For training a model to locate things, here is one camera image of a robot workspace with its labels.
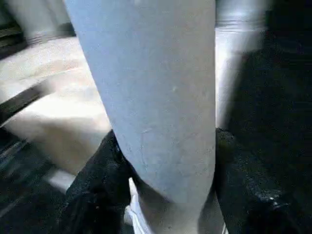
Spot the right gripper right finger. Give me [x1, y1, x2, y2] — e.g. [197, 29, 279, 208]
[214, 128, 312, 234]

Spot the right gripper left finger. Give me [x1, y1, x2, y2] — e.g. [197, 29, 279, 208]
[60, 130, 137, 234]

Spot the white plastic table top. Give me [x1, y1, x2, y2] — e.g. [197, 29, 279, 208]
[0, 34, 115, 195]

